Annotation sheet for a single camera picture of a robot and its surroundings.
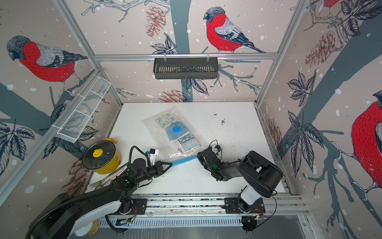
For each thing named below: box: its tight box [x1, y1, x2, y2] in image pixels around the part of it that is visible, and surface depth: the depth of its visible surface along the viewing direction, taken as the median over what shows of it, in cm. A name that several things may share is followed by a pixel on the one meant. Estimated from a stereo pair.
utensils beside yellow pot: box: [89, 163, 130, 189], surface depth 84 cm
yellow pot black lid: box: [82, 137, 122, 175], surface depth 82 cm
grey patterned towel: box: [174, 132, 201, 155], surface depth 96 cm
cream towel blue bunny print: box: [154, 111, 180, 129], surface depth 109 cm
